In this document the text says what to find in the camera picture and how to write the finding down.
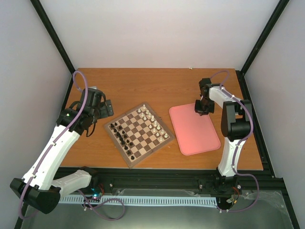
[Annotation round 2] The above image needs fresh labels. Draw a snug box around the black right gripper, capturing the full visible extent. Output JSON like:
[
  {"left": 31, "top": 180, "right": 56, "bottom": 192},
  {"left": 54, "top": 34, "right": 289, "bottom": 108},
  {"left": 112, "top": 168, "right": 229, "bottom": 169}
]
[{"left": 194, "top": 98, "right": 214, "bottom": 115}]

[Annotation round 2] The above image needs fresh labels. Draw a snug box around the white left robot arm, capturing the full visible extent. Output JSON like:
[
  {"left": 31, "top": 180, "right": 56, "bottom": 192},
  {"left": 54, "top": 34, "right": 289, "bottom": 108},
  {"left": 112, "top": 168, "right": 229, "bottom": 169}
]
[{"left": 10, "top": 88, "right": 113, "bottom": 214}]

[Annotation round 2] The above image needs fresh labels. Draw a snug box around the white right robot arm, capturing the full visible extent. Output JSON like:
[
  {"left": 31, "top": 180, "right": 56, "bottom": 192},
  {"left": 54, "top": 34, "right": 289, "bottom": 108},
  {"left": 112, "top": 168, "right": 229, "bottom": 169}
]
[{"left": 194, "top": 78, "right": 254, "bottom": 194}]

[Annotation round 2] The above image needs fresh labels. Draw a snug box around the wooden chess board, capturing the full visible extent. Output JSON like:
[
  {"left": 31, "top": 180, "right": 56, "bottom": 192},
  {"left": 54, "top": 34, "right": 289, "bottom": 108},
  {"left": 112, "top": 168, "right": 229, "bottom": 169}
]
[{"left": 104, "top": 102, "right": 175, "bottom": 168}]

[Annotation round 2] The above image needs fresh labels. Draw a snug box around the white chess pieces row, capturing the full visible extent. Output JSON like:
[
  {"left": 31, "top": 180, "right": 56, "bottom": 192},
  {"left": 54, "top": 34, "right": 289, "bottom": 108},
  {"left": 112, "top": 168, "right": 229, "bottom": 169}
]
[{"left": 134, "top": 104, "right": 171, "bottom": 143}]

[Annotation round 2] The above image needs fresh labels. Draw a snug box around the pink plastic tray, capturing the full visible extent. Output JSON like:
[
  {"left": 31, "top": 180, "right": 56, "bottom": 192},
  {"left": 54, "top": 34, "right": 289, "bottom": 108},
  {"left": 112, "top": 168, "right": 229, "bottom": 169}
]
[{"left": 169, "top": 103, "right": 221, "bottom": 156}]

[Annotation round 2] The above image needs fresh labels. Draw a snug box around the light blue cable duct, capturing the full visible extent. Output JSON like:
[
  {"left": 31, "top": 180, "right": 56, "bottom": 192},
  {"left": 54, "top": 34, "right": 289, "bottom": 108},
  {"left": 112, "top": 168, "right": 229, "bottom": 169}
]
[{"left": 58, "top": 194, "right": 218, "bottom": 207}]

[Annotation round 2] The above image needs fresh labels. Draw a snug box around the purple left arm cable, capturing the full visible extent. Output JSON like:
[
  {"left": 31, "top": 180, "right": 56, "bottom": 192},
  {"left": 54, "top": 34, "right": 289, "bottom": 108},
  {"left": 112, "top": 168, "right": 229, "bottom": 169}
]
[{"left": 18, "top": 70, "right": 126, "bottom": 219}]

